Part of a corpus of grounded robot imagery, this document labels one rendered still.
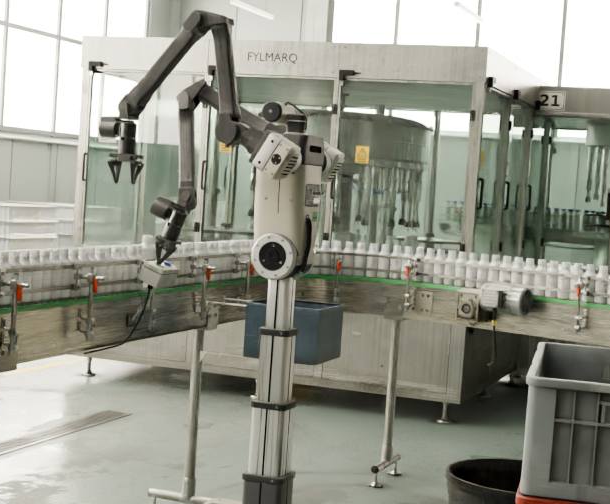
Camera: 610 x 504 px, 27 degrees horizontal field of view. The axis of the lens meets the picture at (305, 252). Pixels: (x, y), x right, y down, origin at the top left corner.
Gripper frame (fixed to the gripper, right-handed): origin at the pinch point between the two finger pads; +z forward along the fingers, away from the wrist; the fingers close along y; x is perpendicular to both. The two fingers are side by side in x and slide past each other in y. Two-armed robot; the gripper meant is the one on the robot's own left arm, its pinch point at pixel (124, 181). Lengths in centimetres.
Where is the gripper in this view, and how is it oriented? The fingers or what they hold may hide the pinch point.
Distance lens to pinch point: 425.6
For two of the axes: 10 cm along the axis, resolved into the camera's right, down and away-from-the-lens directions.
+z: -0.8, 10.0, 0.5
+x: 3.4, -0.2, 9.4
